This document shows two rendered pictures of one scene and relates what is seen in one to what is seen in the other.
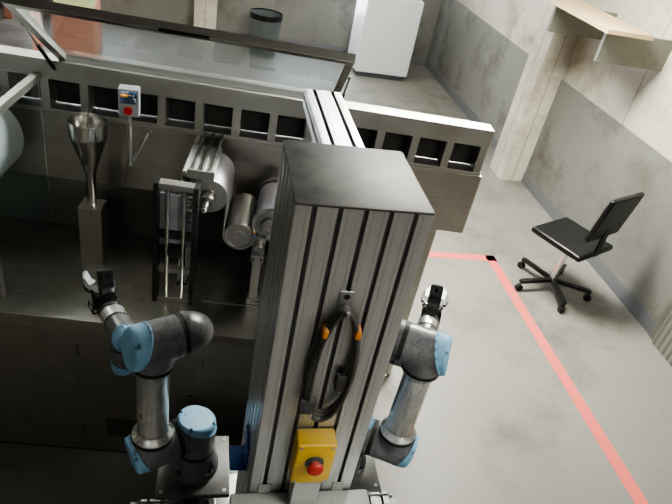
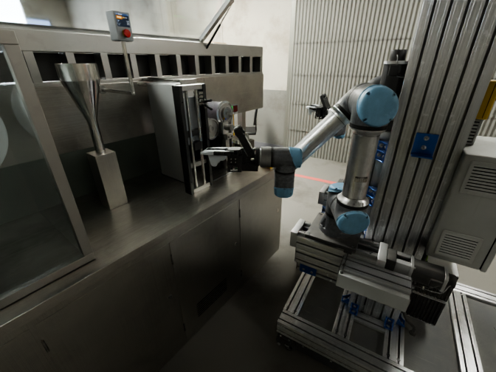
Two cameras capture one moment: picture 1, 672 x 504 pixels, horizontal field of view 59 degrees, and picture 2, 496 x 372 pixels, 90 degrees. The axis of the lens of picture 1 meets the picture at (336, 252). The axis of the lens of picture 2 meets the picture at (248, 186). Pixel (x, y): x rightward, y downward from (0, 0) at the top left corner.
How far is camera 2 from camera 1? 1.79 m
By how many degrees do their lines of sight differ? 38
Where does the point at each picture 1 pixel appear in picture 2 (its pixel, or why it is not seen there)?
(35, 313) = (139, 245)
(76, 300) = (150, 222)
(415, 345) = not seen: hidden behind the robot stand
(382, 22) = not seen: hidden behind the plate
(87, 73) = (28, 38)
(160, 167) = (119, 118)
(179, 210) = (192, 110)
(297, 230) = not seen: outside the picture
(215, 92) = (140, 42)
